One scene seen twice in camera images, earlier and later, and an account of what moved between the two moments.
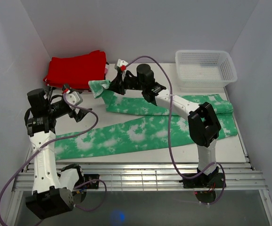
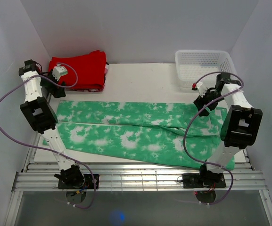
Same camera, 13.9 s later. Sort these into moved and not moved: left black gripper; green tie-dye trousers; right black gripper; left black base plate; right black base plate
Moved: left black gripper; right black gripper; green tie-dye trousers
Not moved: right black base plate; left black base plate
